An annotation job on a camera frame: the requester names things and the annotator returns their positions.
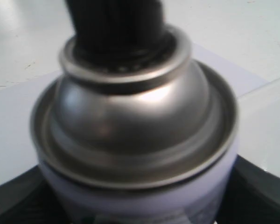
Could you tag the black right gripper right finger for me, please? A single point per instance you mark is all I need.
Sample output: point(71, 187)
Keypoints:
point(252, 196)

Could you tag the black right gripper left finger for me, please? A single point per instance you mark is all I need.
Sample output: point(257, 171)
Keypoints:
point(28, 199)

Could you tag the white spray paint can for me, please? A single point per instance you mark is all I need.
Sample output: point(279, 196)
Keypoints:
point(135, 130)

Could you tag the white rectangular plastic tray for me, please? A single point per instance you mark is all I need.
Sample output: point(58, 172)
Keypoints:
point(260, 127)

